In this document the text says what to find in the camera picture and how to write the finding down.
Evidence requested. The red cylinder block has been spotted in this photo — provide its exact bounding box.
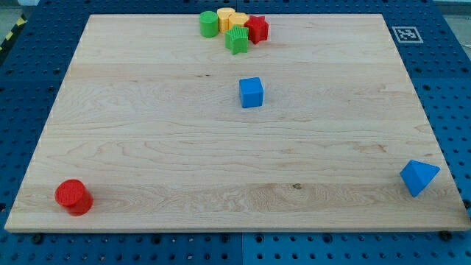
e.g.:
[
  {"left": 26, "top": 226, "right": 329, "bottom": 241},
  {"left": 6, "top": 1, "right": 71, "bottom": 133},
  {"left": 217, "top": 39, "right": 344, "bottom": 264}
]
[{"left": 54, "top": 179, "right": 93, "bottom": 216}]

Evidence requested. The white fiducial marker tag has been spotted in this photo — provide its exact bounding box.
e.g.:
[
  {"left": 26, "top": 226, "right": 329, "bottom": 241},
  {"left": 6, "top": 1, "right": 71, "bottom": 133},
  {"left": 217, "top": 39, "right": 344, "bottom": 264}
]
[{"left": 392, "top": 26, "right": 423, "bottom": 43}]

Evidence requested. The blue cube block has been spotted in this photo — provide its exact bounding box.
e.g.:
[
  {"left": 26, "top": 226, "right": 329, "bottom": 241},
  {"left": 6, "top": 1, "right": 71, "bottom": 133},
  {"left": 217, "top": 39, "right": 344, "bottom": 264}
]
[{"left": 239, "top": 77, "right": 264, "bottom": 108}]

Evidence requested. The wooden board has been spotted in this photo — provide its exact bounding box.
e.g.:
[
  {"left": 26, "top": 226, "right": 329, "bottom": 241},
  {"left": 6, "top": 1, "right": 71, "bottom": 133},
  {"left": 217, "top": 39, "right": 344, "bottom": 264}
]
[{"left": 5, "top": 14, "right": 470, "bottom": 233}]

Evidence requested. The yellow heart block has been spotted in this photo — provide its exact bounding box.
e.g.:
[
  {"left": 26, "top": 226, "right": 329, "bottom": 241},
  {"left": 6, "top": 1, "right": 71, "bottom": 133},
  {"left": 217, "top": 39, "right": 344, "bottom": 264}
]
[{"left": 228, "top": 12, "right": 249, "bottom": 29}]

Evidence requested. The green star block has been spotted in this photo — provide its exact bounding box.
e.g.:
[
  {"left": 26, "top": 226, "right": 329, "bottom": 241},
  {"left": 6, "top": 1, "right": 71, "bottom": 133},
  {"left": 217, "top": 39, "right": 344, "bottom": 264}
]
[{"left": 224, "top": 25, "right": 249, "bottom": 54}]

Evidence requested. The green cylinder block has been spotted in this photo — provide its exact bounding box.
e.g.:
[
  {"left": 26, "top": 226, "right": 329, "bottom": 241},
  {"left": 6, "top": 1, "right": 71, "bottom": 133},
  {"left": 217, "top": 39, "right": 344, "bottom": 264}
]
[{"left": 199, "top": 10, "right": 219, "bottom": 38}]

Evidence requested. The red star block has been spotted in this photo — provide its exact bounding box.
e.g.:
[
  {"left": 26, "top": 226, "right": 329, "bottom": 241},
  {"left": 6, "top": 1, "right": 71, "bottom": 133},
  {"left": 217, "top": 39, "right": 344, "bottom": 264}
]
[{"left": 244, "top": 15, "right": 269, "bottom": 44}]

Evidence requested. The blue triangle block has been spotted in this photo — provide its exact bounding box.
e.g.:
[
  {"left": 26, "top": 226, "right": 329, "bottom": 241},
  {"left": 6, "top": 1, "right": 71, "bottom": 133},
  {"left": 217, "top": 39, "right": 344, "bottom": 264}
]
[{"left": 400, "top": 160, "right": 440, "bottom": 197}]

